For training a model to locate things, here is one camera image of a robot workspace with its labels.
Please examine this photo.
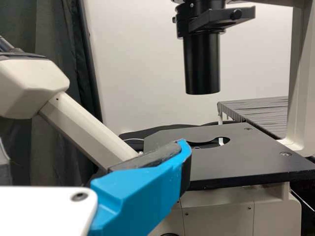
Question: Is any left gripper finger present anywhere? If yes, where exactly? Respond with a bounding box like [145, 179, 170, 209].
[88, 138, 192, 236]

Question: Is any cream microscope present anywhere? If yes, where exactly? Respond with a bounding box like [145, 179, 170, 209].
[0, 0, 315, 236]

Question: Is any black platform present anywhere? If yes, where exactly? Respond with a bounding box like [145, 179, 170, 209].
[216, 96, 288, 140]

